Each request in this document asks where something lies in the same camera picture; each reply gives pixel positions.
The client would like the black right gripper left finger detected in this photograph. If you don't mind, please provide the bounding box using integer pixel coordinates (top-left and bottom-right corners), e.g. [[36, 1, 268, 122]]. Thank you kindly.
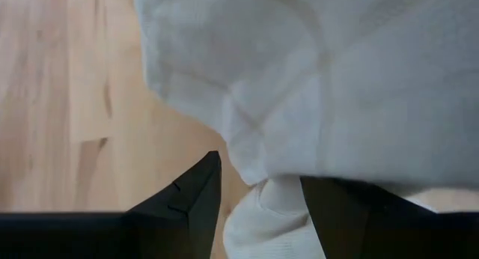
[[0, 150, 223, 259]]

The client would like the white waffle towel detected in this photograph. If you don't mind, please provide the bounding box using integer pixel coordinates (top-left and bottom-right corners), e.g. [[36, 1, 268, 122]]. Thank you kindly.
[[131, 0, 479, 259]]

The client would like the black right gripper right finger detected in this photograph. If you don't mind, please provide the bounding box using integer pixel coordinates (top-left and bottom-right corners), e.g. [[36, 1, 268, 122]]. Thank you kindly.
[[299, 176, 479, 259]]

